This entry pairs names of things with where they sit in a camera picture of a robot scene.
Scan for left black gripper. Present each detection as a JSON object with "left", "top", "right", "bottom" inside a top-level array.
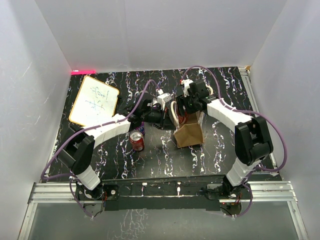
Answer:
[{"left": 141, "top": 106, "right": 176, "bottom": 131}]

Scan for red cola can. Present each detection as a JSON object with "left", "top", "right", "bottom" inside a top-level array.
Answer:
[
  {"left": 178, "top": 115, "right": 188, "bottom": 125},
  {"left": 129, "top": 130, "right": 145, "bottom": 152}
]

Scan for brown canvas tote bag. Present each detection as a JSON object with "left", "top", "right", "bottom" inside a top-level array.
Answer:
[{"left": 169, "top": 83, "right": 213, "bottom": 148}]

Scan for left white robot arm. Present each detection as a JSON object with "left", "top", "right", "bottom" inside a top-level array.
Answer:
[{"left": 57, "top": 96, "right": 176, "bottom": 200}]

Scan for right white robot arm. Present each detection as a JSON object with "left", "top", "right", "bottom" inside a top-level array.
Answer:
[{"left": 175, "top": 79, "right": 274, "bottom": 199}]

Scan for purple Fanta can front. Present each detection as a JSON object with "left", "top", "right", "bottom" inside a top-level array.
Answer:
[{"left": 136, "top": 122, "right": 146, "bottom": 136}]

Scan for red cola can front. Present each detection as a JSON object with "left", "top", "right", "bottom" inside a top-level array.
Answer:
[{"left": 129, "top": 130, "right": 145, "bottom": 152}]

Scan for yellow framed whiteboard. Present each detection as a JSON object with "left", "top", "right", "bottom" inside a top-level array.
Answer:
[{"left": 68, "top": 75, "right": 120, "bottom": 127}]

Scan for pink tape strip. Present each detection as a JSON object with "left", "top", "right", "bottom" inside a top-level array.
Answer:
[{"left": 70, "top": 70, "right": 97, "bottom": 76}]

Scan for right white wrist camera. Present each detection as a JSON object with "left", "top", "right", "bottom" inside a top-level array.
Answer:
[{"left": 180, "top": 79, "right": 194, "bottom": 97}]

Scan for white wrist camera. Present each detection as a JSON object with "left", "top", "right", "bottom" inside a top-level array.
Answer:
[
  {"left": 180, "top": 79, "right": 194, "bottom": 97},
  {"left": 156, "top": 89, "right": 172, "bottom": 110}
]

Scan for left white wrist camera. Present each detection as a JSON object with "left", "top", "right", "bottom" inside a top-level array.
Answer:
[{"left": 156, "top": 89, "right": 172, "bottom": 110}]

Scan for black base frame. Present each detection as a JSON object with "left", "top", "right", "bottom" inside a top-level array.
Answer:
[{"left": 75, "top": 175, "right": 253, "bottom": 212}]

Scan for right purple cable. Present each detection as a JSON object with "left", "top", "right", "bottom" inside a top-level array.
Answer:
[{"left": 180, "top": 65, "right": 288, "bottom": 218}]

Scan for purple cable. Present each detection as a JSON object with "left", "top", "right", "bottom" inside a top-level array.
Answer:
[
  {"left": 41, "top": 79, "right": 163, "bottom": 221},
  {"left": 180, "top": 65, "right": 288, "bottom": 218}
]

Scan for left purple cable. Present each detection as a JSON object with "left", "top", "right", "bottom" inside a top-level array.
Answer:
[{"left": 41, "top": 79, "right": 163, "bottom": 221}]

